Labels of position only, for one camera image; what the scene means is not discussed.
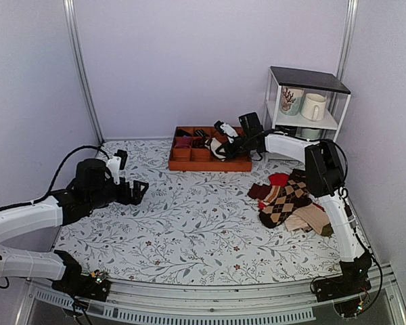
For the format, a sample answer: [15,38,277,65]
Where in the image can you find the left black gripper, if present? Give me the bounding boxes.
[87,177,149,211]

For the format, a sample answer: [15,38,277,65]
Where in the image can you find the cream and brown sock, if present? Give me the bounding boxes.
[204,137,226,161]

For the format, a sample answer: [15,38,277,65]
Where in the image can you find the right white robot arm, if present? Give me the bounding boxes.
[210,112,371,295]

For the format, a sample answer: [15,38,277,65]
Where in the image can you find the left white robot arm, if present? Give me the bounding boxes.
[0,150,149,294]

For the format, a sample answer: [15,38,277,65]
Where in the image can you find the black striped rolled sock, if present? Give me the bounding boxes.
[192,129,210,149]

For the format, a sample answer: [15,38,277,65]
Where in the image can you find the wooden compartment tray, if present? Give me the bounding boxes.
[168,126,252,172]

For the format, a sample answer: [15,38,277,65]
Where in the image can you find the magenta rolled sock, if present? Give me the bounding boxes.
[173,136,193,149]

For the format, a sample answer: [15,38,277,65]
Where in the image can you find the dark rolled sock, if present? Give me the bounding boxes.
[175,129,192,137]

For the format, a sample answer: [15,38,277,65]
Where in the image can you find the striped maroon sock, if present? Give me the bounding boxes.
[247,183,283,204]

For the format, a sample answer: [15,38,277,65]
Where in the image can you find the red sock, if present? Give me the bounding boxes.
[257,173,324,210]

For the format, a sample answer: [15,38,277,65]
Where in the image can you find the black mug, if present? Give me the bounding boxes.
[275,125,297,137]

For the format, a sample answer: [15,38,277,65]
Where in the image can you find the floral tablecloth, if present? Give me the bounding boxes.
[55,139,341,286]

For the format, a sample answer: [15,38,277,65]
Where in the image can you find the brown argyle sock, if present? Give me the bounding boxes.
[258,169,312,229]

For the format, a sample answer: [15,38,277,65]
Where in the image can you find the floral pattern mug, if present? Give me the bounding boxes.
[280,86,305,116]

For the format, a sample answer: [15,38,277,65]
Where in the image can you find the pale green cup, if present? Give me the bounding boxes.
[300,128,321,140]

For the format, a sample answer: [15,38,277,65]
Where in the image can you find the white metal shelf rack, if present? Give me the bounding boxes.
[263,66,351,141]

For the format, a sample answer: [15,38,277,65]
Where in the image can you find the white ceramic mug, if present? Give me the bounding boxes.
[300,93,327,122]

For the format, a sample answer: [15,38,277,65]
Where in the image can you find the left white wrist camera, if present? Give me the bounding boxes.
[106,156,122,185]

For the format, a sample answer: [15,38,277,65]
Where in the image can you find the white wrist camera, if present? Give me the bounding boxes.
[214,121,240,144]
[106,156,122,185]

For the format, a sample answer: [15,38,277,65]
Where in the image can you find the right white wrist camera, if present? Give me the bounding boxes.
[214,121,240,144]

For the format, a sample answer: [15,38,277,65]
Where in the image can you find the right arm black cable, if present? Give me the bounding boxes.
[240,127,285,163]

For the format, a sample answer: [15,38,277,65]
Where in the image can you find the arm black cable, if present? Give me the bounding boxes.
[0,145,112,217]
[240,127,285,163]

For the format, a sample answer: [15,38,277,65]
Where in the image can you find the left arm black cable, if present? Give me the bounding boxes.
[0,145,112,217]

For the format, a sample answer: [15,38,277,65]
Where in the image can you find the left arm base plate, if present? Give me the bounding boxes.
[51,273,112,302]

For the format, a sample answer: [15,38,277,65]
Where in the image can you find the left aluminium corner post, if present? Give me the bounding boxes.
[63,0,105,144]

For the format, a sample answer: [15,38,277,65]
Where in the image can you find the aluminium corner post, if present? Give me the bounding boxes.
[63,0,105,144]
[336,0,359,81]

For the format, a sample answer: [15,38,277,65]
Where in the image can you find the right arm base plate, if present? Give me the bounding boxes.
[310,276,371,302]

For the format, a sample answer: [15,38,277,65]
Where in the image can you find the right aluminium corner post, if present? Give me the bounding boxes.
[336,0,359,81]

